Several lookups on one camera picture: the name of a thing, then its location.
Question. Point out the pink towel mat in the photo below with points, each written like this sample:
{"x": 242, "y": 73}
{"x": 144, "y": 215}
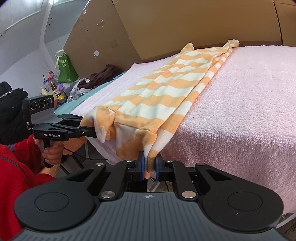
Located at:
{"x": 243, "y": 122}

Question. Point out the navy white striped shirt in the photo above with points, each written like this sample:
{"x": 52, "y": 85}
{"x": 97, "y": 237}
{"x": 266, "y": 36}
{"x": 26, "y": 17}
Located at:
{"x": 78, "y": 90}

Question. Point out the orange chair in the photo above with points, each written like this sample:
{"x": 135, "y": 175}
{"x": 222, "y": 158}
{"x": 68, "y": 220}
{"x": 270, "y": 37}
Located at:
{"x": 73, "y": 144}

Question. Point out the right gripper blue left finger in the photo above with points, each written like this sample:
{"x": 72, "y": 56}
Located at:
{"x": 125, "y": 176}

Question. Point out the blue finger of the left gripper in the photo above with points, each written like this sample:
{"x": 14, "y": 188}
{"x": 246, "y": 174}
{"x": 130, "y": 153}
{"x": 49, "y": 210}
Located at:
{"x": 87, "y": 131}

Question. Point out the small white label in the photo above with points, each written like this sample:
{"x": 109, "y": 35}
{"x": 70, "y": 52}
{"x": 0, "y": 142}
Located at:
{"x": 96, "y": 54}

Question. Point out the orange white striped sweater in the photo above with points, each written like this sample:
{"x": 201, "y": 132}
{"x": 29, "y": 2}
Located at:
{"x": 144, "y": 118}

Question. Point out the teal folded cloth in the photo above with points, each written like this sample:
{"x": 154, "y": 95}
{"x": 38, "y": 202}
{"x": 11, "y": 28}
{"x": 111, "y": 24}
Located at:
{"x": 67, "y": 107}

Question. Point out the left cardboard box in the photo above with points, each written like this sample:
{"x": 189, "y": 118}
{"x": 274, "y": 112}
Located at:
{"x": 100, "y": 28}

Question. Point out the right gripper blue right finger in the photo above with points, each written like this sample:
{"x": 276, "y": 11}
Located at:
{"x": 179, "y": 175}

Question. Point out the dark brown garment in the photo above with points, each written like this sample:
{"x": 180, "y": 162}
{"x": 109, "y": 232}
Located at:
{"x": 102, "y": 77}

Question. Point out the red sleeved left forearm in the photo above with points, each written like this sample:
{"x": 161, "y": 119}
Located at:
{"x": 20, "y": 170}

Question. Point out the large centre cardboard box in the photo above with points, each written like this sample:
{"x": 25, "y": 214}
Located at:
{"x": 159, "y": 28}

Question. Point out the person left hand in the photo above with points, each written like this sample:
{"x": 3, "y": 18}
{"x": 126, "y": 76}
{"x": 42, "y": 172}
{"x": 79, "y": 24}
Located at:
{"x": 51, "y": 155}

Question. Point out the right lower cardboard box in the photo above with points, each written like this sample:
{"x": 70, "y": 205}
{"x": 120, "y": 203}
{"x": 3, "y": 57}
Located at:
{"x": 286, "y": 15}

